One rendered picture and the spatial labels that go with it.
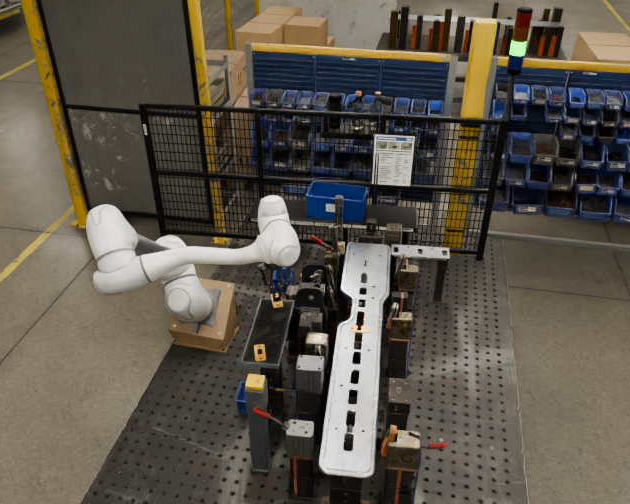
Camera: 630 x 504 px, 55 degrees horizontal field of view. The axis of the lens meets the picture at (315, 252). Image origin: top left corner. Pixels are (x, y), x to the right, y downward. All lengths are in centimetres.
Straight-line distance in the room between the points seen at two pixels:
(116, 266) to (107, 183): 303
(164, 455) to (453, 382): 127
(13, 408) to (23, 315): 86
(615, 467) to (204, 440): 216
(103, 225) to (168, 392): 91
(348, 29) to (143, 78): 494
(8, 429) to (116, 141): 222
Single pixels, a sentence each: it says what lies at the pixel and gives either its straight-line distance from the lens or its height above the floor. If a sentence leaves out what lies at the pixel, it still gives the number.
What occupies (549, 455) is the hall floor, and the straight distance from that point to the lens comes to 362.
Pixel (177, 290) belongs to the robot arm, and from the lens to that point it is 268.
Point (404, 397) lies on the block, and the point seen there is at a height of 103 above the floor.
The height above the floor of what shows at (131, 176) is 51.
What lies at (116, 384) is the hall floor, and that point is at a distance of 391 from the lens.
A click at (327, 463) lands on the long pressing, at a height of 100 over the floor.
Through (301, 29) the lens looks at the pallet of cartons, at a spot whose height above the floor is 101.
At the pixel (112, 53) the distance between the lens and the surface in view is 466.
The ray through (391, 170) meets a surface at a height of 124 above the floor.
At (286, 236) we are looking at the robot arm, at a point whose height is 163.
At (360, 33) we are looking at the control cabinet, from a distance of 907.
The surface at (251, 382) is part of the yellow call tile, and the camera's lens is 215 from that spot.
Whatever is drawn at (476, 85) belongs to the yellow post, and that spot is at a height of 171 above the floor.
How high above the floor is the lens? 271
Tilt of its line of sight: 34 degrees down
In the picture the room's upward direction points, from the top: straight up
